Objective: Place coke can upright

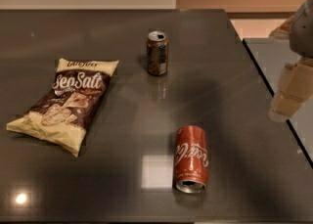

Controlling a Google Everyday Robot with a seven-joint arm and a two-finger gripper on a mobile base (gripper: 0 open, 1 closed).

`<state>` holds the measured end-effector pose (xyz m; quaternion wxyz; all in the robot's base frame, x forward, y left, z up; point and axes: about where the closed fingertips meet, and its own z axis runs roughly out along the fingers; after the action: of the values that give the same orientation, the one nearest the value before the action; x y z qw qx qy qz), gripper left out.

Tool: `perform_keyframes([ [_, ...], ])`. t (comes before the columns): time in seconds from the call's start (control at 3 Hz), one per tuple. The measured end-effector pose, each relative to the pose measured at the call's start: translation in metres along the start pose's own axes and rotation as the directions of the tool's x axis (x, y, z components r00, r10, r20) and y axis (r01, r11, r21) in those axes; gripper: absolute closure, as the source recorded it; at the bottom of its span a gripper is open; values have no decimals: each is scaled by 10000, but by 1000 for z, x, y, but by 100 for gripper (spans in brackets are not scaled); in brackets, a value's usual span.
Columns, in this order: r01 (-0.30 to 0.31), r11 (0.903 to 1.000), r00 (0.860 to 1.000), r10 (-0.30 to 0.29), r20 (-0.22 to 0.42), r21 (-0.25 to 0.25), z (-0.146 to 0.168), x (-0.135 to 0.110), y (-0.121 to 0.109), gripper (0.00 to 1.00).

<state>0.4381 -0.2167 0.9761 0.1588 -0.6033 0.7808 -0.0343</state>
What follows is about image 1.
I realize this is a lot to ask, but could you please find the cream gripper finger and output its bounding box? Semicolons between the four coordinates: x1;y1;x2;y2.
269;57;313;122
269;16;294;40

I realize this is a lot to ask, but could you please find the red coke can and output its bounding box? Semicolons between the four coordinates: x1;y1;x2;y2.
173;125;209;194

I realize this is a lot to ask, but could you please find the brown soda can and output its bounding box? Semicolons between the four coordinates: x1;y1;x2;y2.
147;30;168;76

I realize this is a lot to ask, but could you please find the grey side counter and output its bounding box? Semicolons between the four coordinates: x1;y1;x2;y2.
243;38;313;164

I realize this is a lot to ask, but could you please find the sea salt chips bag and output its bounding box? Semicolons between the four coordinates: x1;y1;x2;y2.
6;59;118;157

